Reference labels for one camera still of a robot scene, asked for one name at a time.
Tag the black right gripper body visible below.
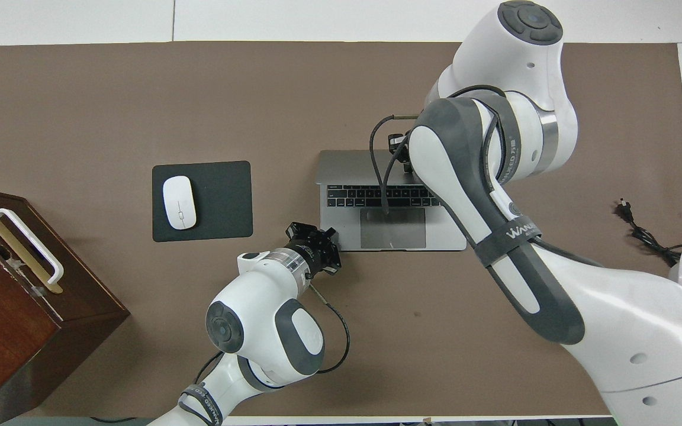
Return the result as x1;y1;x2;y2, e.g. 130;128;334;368
387;133;419;173

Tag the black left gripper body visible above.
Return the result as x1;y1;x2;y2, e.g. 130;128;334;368
285;234;336;280

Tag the grey laptop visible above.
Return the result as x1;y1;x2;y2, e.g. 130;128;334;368
317;149;468;251

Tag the black mouse pad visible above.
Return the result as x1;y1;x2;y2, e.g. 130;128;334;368
152;160;253;243

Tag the white computer mouse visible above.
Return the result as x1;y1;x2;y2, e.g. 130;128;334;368
162;176;197;230

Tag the brown table mat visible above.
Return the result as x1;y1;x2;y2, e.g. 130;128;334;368
0;41;682;418

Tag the dark wooden box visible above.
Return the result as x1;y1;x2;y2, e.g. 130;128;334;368
0;185;130;424

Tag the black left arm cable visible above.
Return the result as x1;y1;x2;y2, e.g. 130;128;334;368
196;283;351;385

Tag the brass handle plate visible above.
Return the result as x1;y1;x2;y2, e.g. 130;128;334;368
0;208;63;295

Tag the black lamp power cable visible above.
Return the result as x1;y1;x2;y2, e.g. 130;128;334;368
615;200;682;267

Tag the white box handle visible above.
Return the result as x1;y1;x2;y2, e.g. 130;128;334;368
0;208;65;285

